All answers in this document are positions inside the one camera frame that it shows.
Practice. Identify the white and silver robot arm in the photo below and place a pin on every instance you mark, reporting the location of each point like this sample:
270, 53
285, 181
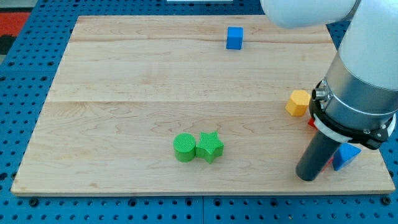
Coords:
363, 75

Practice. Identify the yellow hexagon block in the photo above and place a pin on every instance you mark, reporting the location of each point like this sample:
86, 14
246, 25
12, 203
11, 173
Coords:
298, 103

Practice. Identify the wooden board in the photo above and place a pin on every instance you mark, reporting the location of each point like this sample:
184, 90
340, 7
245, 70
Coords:
128, 85

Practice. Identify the green cylinder block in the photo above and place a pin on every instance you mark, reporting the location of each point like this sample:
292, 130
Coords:
184, 147

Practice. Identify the green star block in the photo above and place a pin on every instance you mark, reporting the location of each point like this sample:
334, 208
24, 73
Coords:
209, 147

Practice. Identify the blue cube block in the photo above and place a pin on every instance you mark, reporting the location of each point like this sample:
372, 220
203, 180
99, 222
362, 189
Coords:
234, 40

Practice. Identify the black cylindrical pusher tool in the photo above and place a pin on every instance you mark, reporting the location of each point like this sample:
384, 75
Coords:
316, 156

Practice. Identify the blue triangle block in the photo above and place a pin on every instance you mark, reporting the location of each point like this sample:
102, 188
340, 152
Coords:
345, 154

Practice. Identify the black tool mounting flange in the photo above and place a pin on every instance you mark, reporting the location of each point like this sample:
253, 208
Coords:
351, 130

